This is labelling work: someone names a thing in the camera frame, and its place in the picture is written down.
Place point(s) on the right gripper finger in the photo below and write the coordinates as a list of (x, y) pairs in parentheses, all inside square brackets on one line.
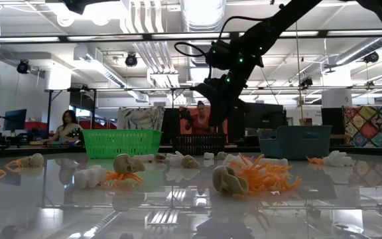
[(232, 114), (217, 114)]

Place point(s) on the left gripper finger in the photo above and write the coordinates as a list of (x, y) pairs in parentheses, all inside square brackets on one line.
[(78, 6)]

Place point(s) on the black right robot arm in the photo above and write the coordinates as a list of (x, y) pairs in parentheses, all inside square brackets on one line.
[(277, 20)]

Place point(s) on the person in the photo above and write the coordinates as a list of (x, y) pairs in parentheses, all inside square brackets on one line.
[(63, 127), (199, 123)]

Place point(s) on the black plastic basket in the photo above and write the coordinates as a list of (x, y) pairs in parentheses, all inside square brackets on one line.
[(199, 144)]

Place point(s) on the red-orange hanging cloth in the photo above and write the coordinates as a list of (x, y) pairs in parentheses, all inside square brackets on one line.
[(182, 131)]

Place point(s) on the black panel screen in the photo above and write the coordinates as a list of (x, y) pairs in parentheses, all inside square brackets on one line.
[(171, 123)]

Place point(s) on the teal plastic bin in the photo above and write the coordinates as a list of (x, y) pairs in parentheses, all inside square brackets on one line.
[(297, 142)]

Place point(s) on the brown cardboard box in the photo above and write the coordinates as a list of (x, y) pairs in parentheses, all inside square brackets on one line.
[(305, 121)]

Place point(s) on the green plastic basket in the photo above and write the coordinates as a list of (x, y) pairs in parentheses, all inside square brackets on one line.
[(121, 142)]

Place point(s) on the white round pillar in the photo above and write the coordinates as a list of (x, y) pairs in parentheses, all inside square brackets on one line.
[(337, 98)]

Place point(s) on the colourful patchwork quilt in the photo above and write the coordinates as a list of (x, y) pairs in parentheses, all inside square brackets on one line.
[(373, 126)]

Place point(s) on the black ceiling camera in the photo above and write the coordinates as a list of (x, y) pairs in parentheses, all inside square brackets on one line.
[(23, 66), (306, 83), (371, 57), (131, 60)]

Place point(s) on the black overhead frame bar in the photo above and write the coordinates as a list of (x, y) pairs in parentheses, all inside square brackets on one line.
[(148, 36)]

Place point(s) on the slim silver ventilation duct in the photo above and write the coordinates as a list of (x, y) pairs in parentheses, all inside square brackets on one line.
[(360, 49)]

